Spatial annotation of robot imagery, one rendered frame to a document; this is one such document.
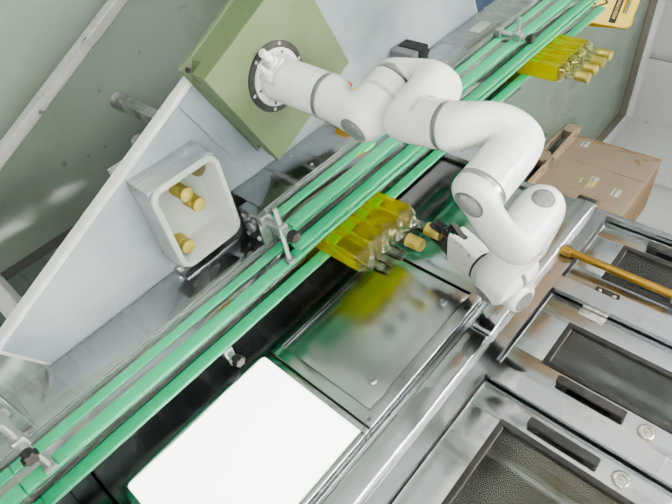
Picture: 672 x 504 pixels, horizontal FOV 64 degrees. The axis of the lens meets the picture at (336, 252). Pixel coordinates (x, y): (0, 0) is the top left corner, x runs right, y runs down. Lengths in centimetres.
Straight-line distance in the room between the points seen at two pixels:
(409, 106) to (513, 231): 27
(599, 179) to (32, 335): 490
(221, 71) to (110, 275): 50
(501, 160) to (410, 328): 60
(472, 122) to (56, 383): 97
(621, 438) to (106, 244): 114
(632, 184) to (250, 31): 464
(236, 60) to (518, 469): 101
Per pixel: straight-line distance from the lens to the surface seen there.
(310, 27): 129
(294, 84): 114
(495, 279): 108
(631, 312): 148
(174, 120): 122
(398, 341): 132
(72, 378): 128
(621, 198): 531
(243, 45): 117
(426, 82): 98
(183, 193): 121
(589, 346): 142
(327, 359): 131
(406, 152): 154
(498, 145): 88
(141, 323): 129
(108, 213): 121
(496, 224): 86
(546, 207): 93
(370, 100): 103
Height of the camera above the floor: 173
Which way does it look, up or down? 33 degrees down
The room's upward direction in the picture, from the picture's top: 119 degrees clockwise
